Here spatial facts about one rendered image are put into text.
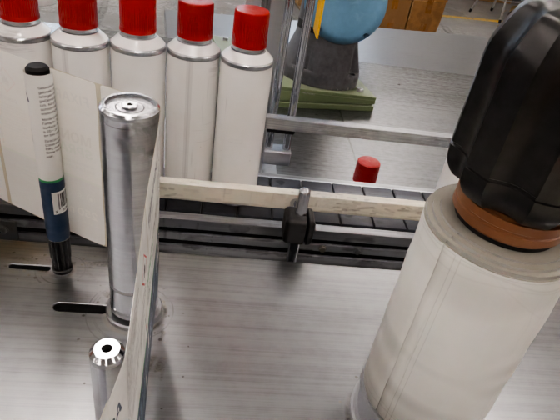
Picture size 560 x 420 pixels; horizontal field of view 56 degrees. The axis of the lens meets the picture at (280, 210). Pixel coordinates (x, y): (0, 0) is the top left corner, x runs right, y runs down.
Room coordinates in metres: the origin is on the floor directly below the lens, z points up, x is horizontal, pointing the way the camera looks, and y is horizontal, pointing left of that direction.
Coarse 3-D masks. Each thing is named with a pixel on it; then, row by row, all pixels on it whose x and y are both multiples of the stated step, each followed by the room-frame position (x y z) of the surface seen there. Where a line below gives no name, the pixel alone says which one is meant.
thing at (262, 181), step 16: (352, 192) 0.55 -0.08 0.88; (368, 192) 0.55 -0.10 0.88; (384, 192) 0.56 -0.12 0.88; (400, 192) 0.56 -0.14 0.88; (416, 192) 0.57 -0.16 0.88; (160, 208) 0.45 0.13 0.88; (176, 208) 0.45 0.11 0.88; (192, 208) 0.46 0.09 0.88; (208, 208) 0.46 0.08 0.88; (224, 208) 0.47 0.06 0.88; (240, 208) 0.47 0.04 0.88; (256, 208) 0.48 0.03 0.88; (272, 208) 0.48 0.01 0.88; (336, 224) 0.48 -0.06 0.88; (352, 224) 0.48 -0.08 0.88; (368, 224) 0.49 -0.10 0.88; (384, 224) 0.49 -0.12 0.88; (400, 224) 0.50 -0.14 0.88; (416, 224) 0.50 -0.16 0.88
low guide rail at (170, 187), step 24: (168, 192) 0.45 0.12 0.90; (192, 192) 0.45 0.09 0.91; (216, 192) 0.45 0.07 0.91; (240, 192) 0.46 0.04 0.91; (264, 192) 0.46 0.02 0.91; (288, 192) 0.47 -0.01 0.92; (312, 192) 0.48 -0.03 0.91; (336, 192) 0.48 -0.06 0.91; (384, 216) 0.48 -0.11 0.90; (408, 216) 0.48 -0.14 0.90
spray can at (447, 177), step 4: (444, 164) 0.55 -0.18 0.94; (444, 168) 0.54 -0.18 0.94; (448, 168) 0.53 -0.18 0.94; (444, 172) 0.54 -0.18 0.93; (448, 172) 0.53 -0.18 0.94; (440, 176) 0.55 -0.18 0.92; (444, 176) 0.54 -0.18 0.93; (448, 176) 0.53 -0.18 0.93; (452, 176) 0.53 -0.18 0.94; (440, 180) 0.54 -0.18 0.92; (444, 180) 0.53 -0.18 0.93; (448, 180) 0.53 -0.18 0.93; (452, 180) 0.52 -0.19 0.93; (456, 180) 0.52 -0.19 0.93; (440, 184) 0.54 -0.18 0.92; (444, 184) 0.53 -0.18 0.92; (448, 184) 0.53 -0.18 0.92; (436, 188) 0.54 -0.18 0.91
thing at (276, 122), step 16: (272, 128) 0.54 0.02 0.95; (288, 128) 0.54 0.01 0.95; (304, 128) 0.54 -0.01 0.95; (320, 128) 0.55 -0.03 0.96; (336, 128) 0.55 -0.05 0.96; (352, 128) 0.55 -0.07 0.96; (368, 128) 0.56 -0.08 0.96; (384, 128) 0.56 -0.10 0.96; (400, 128) 0.57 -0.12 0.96; (416, 144) 0.56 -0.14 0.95; (432, 144) 0.57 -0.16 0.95; (448, 144) 0.57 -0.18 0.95
